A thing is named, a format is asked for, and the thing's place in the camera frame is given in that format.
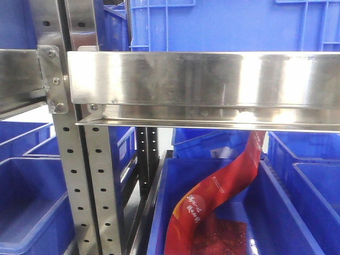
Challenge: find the blue bin rear centre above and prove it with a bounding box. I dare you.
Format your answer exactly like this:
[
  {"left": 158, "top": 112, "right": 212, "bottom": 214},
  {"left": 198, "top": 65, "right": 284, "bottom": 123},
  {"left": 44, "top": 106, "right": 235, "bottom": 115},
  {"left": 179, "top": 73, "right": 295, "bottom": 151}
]
[{"left": 172, "top": 128, "right": 250, "bottom": 159}]

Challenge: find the blue bin right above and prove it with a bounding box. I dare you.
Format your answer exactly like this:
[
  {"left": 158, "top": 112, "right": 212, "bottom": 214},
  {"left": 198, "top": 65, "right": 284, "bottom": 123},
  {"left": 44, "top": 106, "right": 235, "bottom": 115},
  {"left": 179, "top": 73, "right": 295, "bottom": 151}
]
[{"left": 268, "top": 132, "right": 339, "bottom": 254}]

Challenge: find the blue bin left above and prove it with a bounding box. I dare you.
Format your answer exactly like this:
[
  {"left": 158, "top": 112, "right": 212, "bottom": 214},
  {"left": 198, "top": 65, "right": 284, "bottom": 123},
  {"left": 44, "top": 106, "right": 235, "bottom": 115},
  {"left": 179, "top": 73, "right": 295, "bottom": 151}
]
[{"left": 1, "top": 121, "right": 74, "bottom": 254}]

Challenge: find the red printed bag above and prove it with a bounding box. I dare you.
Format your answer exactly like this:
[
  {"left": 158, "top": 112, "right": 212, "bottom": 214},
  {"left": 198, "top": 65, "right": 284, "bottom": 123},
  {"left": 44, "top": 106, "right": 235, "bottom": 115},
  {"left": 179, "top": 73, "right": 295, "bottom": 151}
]
[{"left": 164, "top": 131, "right": 266, "bottom": 254}]

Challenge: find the blue crate upper shelf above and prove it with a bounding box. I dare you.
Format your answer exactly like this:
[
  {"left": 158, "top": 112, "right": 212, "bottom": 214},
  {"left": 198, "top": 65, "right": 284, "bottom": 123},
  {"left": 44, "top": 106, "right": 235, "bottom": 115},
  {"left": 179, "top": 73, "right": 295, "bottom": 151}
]
[{"left": 130, "top": 1, "right": 339, "bottom": 52}]

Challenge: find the stainless steel shelf beam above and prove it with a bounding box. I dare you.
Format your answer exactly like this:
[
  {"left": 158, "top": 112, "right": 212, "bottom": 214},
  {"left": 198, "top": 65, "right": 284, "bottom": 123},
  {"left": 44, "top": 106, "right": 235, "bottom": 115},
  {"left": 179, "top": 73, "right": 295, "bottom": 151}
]
[{"left": 68, "top": 52, "right": 339, "bottom": 133}]

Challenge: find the red mesh packet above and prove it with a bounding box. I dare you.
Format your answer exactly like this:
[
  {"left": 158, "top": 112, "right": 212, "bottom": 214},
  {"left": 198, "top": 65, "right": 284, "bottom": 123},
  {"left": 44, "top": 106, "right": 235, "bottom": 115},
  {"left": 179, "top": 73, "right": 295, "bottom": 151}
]
[{"left": 191, "top": 213, "right": 247, "bottom": 254}]

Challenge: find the black perforated rear post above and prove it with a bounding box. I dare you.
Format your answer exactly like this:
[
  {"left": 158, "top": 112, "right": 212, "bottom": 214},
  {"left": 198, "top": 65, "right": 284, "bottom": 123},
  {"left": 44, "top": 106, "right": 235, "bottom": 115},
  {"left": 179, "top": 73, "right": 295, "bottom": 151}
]
[{"left": 136, "top": 127, "right": 159, "bottom": 197}]

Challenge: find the blue bin behind post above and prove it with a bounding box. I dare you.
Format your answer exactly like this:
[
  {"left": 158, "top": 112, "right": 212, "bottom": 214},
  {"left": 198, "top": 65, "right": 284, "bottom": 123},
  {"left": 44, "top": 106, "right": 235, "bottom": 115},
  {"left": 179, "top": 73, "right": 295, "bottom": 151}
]
[{"left": 108, "top": 126, "right": 135, "bottom": 187}]

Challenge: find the perforated steel upright post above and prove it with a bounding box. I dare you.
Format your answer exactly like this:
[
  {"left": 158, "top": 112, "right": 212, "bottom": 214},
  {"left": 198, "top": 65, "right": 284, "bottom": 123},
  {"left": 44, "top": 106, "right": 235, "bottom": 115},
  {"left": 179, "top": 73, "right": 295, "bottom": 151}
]
[{"left": 30, "top": 1, "right": 126, "bottom": 254}]

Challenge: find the steel corner bracket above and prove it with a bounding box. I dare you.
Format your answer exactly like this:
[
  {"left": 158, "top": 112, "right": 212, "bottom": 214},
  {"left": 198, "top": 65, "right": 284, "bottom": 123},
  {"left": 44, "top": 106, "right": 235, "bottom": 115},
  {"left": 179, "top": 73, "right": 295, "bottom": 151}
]
[{"left": 37, "top": 45, "right": 69, "bottom": 114}]

